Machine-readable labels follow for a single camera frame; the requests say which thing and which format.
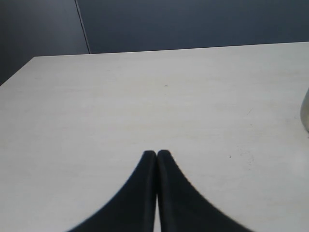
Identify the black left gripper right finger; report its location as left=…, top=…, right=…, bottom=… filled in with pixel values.
left=157, top=150, right=246, bottom=232

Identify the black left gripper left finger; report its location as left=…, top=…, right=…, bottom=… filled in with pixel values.
left=71, top=150, right=157, bottom=232

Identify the stainless steel cup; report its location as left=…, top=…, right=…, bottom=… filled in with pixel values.
left=300, top=89, right=309, bottom=132

